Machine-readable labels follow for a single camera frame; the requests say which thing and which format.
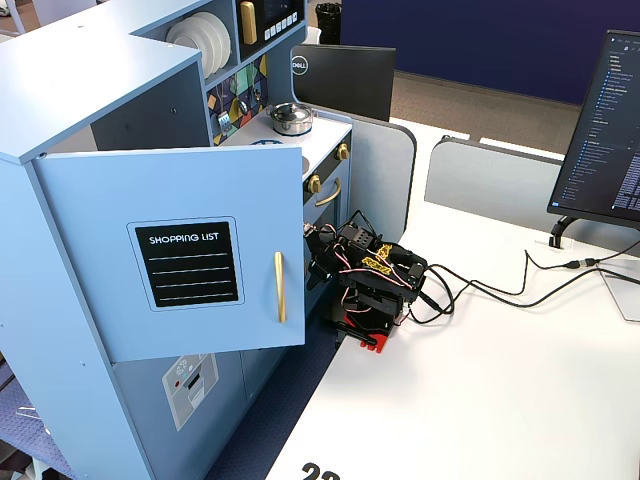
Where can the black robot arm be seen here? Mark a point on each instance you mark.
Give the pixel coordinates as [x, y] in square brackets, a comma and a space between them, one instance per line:
[410, 265]

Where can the red robot base mount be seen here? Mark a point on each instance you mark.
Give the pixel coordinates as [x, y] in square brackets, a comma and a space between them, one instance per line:
[377, 340]

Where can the gray flat pad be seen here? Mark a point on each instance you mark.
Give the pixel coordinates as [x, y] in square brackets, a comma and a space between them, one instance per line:
[625, 295]

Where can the lit computer monitor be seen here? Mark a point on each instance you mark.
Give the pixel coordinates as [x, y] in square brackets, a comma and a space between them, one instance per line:
[600, 140]

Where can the steel toy spoon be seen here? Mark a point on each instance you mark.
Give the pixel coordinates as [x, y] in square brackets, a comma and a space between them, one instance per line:
[256, 94]

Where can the steel pot lid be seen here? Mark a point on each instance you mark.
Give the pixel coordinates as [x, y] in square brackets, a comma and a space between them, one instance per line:
[289, 112]

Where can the gold stove knob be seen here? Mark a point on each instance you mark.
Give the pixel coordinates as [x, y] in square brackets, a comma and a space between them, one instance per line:
[314, 184]
[342, 151]

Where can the steel toy ladle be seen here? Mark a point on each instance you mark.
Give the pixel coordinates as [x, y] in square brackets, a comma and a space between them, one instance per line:
[242, 106]

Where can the blue wooden toy kitchen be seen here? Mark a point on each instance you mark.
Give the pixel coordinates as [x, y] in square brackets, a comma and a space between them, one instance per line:
[75, 100]

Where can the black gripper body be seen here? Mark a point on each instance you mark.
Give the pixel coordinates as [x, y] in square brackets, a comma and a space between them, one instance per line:
[317, 265]

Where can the black waste bin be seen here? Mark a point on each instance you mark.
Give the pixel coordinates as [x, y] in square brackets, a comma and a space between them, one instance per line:
[328, 22]

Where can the steel slotted toy spatula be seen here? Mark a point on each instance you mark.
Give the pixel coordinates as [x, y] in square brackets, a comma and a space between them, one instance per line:
[223, 121]

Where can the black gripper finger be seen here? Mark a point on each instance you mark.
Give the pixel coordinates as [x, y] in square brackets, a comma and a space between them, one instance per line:
[316, 277]
[327, 270]

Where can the black toy microwave door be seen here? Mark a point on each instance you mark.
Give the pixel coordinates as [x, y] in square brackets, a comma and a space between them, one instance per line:
[280, 15]

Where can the white toy plate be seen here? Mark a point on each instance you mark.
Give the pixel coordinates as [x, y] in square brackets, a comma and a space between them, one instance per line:
[182, 36]
[204, 40]
[222, 45]

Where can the steel toy pot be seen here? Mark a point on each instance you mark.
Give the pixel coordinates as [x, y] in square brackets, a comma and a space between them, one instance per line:
[290, 127]

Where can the blue fridge door with dispenser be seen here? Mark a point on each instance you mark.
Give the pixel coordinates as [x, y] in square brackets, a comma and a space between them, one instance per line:
[145, 415]

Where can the blue shopping list cabinet door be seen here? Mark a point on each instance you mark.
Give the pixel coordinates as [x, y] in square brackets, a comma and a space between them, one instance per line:
[100, 300]

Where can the black Dell monitor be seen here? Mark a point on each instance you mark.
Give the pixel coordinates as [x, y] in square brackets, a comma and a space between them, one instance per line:
[350, 80]

